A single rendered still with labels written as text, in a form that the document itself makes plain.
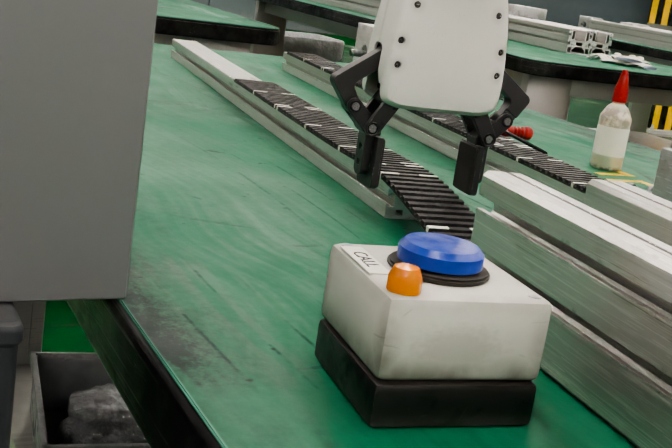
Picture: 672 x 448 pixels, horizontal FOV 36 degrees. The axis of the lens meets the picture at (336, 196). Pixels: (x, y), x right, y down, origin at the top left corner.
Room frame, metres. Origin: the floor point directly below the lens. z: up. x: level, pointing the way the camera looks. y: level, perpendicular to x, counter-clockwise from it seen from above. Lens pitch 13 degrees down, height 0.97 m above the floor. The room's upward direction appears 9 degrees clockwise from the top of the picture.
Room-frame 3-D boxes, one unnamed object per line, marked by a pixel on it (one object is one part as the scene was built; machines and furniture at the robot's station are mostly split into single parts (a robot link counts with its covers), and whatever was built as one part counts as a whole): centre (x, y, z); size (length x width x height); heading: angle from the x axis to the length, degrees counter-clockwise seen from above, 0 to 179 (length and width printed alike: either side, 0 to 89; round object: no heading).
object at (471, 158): (0.82, -0.11, 0.84); 0.03 x 0.03 x 0.07; 21
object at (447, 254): (0.46, -0.05, 0.84); 0.04 x 0.04 x 0.02
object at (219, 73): (1.26, 0.11, 0.79); 0.96 x 0.04 x 0.03; 21
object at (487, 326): (0.47, -0.06, 0.81); 0.10 x 0.08 x 0.06; 111
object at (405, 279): (0.42, -0.03, 0.85); 0.02 x 0.02 x 0.01
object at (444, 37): (0.80, -0.06, 0.93); 0.10 x 0.07 x 0.11; 111
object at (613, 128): (1.23, -0.31, 0.84); 0.04 x 0.04 x 0.12
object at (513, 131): (1.29, -0.22, 0.79); 0.16 x 0.08 x 0.02; 13
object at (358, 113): (0.78, -0.01, 0.84); 0.03 x 0.03 x 0.07; 21
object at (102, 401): (1.39, 0.28, 0.27); 0.31 x 0.21 x 0.10; 20
